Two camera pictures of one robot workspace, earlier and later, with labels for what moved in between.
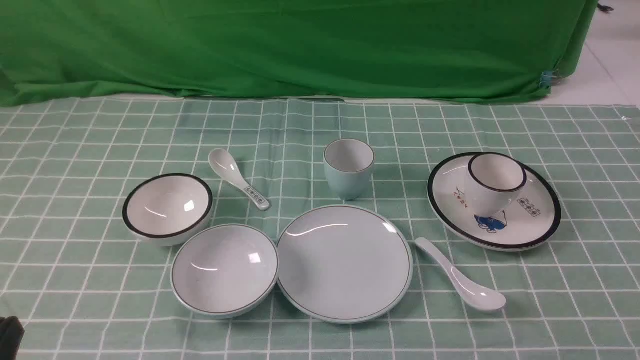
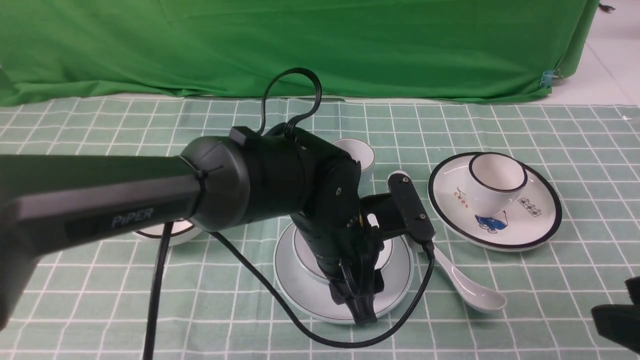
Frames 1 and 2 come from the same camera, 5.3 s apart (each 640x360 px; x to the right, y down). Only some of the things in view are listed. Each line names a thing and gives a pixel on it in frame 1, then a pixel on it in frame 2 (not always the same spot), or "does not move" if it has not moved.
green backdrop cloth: [65, 51] does not move
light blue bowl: [223, 271] -> [306, 256]
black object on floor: [604, 9] does not move
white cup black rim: [492, 181] does not move
